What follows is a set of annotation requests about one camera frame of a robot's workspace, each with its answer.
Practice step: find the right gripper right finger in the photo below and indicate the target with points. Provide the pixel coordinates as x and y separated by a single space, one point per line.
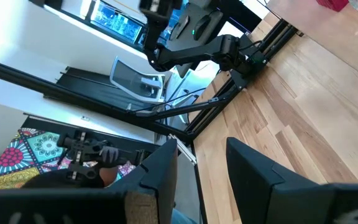
275 199

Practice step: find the white office chair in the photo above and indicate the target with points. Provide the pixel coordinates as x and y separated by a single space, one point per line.
135 81

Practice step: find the wooden shelf with black frame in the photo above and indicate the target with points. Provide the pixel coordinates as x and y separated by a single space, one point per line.
337 37

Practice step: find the colourful mandala patterned cloth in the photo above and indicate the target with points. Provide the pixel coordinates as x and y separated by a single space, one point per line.
20 155

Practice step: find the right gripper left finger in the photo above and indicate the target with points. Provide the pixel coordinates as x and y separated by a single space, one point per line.
157 193

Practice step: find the person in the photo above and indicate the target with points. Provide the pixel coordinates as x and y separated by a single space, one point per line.
61 182

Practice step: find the red square ribbed vase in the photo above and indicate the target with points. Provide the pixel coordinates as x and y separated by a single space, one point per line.
332 4

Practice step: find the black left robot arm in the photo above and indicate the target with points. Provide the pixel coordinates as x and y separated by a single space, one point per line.
197 53

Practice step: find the white frame bracket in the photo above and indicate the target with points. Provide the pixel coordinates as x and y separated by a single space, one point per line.
183 149

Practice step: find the person's hand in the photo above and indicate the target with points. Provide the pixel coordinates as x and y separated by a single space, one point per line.
109 154

